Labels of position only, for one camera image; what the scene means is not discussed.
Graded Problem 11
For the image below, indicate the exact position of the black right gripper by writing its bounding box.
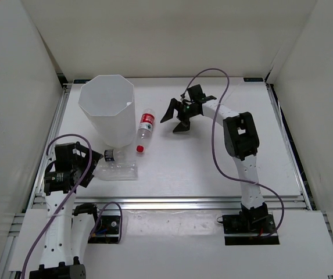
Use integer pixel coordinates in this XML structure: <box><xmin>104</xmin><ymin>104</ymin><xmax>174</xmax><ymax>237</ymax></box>
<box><xmin>160</xmin><ymin>99</ymin><xmax>199</xmax><ymax>133</ymax></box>

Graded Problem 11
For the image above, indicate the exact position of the clear bottle white cap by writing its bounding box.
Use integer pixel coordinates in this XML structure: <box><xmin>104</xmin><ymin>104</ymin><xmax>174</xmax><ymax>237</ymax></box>
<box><xmin>94</xmin><ymin>164</ymin><xmax>138</xmax><ymax>181</ymax></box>

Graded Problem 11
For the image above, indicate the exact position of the red label red cap bottle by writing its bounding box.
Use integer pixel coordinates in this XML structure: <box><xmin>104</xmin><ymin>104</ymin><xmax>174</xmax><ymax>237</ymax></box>
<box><xmin>135</xmin><ymin>109</ymin><xmax>155</xmax><ymax>154</ymax></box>

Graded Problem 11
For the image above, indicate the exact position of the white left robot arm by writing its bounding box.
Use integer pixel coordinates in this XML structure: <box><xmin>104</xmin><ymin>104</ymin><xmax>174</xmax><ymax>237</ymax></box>
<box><xmin>28</xmin><ymin>142</ymin><xmax>102</xmax><ymax>278</ymax></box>

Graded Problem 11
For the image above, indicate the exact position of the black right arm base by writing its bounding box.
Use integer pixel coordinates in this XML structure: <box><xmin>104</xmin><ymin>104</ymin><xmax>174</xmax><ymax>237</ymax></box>
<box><xmin>216</xmin><ymin>214</ymin><xmax>280</xmax><ymax>246</ymax></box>

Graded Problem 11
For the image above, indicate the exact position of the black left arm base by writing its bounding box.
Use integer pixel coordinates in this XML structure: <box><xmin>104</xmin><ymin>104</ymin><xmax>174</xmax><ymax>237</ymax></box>
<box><xmin>88</xmin><ymin>215</ymin><xmax>121</xmax><ymax>244</ymax></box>

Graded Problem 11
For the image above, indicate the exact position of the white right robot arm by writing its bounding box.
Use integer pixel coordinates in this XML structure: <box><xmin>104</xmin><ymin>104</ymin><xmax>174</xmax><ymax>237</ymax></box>
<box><xmin>160</xmin><ymin>85</ymin><xmax>268</xmax><ymax>233</ymax></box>

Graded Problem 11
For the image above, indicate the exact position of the white octagonal plastic bin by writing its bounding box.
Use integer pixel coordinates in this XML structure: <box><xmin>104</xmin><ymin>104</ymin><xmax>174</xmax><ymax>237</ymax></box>
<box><xmin>78</xmin><ymin>74</ymin><xmax>136</xmax><ymax>148</ymax></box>

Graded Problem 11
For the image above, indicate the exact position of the black label black cap bottle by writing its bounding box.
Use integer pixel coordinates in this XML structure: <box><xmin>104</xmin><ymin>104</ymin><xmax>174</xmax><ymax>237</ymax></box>
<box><xmin>103</xmin><ymin>148</ymin><xmax>127</xmax><ymax>163</ymax></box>

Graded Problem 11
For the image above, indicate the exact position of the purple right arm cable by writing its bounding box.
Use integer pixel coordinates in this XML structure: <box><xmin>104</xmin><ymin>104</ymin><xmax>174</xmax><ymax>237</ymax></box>
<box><xmin>180</xmin><ymin>68</ymin><xmax>285</xmax><ymax>238</ymax></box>

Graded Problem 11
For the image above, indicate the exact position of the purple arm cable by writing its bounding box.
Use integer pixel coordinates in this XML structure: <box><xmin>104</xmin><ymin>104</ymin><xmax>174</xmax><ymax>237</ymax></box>
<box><xmin>19</xmin><ymin>133</ymin><xmax>123</xmax><ymax>279</ymax></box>
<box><xmin>180</xmin><ymin>68</ymin><xmax>285</xmax><ymax>238</ymax></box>

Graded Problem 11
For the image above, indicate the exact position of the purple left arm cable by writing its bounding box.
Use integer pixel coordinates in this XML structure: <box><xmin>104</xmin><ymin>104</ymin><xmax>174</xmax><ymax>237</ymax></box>
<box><xmin>19</xmin><ymin>133</ymin><xmax>123</xmax><ymax>279</ymax></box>

